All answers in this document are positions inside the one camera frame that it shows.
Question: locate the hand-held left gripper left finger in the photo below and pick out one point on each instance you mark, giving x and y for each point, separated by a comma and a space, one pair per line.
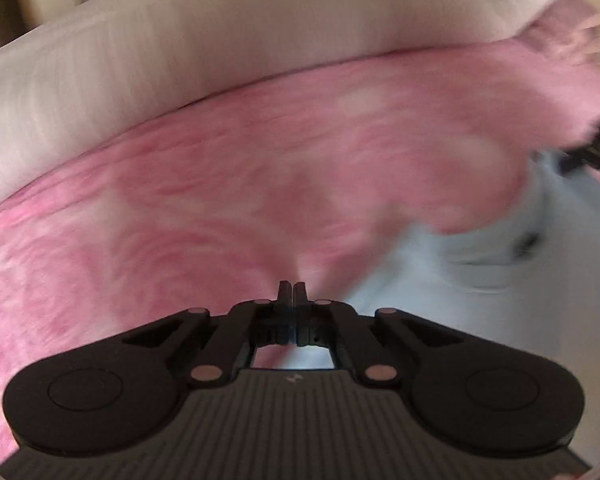
284, 296

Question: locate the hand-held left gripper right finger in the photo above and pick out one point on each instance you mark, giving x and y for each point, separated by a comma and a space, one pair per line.
300, 296

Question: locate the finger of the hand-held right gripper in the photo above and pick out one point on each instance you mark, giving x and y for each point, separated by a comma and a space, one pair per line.
596, 154

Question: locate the light blue garment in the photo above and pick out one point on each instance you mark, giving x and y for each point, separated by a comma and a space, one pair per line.
460, 305

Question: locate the pink printed blanket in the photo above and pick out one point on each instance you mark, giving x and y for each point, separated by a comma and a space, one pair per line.
220, 180

